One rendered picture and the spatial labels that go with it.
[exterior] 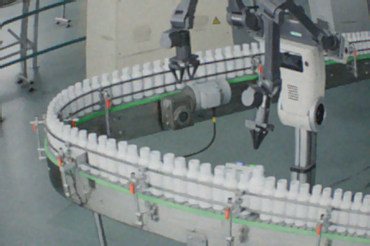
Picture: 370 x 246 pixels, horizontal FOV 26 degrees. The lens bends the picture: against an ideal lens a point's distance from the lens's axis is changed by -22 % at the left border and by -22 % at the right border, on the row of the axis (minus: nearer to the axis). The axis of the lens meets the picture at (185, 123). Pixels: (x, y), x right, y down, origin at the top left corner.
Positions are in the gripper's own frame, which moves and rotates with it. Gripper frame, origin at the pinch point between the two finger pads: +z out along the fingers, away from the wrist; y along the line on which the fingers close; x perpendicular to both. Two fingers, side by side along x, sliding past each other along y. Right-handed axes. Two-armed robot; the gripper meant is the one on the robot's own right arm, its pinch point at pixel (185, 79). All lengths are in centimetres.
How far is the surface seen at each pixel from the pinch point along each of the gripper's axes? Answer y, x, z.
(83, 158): 20, -40, 33
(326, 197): 17, 81, 25
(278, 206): 18, 57, 32
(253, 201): 18, 45, 32
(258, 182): 17, 46, 24
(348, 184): -229, -47, 140
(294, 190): 16, 63, 25
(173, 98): -75, -75, 40
